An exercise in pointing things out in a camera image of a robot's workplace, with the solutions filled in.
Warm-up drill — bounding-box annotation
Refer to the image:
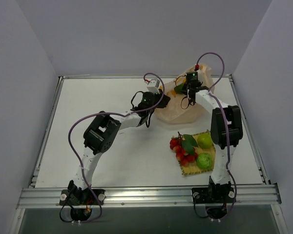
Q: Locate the translucent peach plastic bag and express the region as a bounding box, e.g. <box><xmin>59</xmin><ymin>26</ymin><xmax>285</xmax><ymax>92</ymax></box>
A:
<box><xmin>154</xmin><ymin>66</ymin><xmax>206</xmax><ymax>124</ymax></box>

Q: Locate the red fake cherry bunch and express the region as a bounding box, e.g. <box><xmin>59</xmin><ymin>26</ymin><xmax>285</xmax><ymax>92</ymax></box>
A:
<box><xmin>169</xmin><ymin>132</ymin><xmax>198</xmax><ymax>167</ymax></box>

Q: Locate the green fake pear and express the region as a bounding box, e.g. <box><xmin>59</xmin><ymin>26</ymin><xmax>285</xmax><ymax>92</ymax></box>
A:
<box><xmin>197</xmin><ymin>133</ymin><xmax>213</xmax><ymax>149</ymax></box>

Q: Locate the round green fake guava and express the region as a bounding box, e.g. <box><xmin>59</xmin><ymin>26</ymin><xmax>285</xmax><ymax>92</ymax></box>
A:
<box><xmin>196</xmin><ymin>153</ymin><xmax>213</xmax><ymax>170</ymax></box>

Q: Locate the green orange fake mango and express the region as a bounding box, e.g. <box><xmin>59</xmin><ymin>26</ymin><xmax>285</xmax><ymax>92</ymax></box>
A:
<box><xmin>174</xmin><ymin>83</ymin><xmax>188</xmax><ymax>95</ymax></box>

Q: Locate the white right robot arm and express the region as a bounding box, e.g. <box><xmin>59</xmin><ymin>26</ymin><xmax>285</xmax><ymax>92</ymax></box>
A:
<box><xmin>182</xmin><ymin>70</ymin><xmax>243</xmax><ymax>201</ymax></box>

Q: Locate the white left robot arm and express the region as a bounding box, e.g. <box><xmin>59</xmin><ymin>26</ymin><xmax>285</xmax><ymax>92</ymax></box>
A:
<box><xmin>70</xmin><ymin>90</ymin><xmax>170</xmax><ymax>204</ymax></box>

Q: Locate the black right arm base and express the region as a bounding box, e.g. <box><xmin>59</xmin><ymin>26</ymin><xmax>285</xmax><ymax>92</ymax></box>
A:
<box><xmin>191</xmin><ymin>187</ymin><xmax>236</xmax><ymax>222</ymax></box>

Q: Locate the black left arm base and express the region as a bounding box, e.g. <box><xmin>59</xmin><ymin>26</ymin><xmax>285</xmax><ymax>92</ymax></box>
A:
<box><xmin>59</xmin><ymin>189</ymin><xmax>105</xmax><ymax>223</ymax></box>

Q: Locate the woven bamboo mat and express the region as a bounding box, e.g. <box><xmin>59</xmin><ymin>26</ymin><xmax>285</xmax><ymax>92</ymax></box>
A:
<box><xmin>170</xmin><ymin>131</ymin><xmax>216</xmax><ymax>176</ymax></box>

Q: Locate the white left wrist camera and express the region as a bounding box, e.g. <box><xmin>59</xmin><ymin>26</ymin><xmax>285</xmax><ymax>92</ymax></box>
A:
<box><xmin>147</xmin><ymin>79</ymin><xmax>160</xmax><ymax>94</ymax></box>

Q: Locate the aluminium front frame rail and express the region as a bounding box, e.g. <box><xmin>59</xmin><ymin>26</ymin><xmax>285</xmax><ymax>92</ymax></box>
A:
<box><xmin>17</xmin><ymin>184</ymin><xmax>281</xmax><ymax>209</ymax></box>

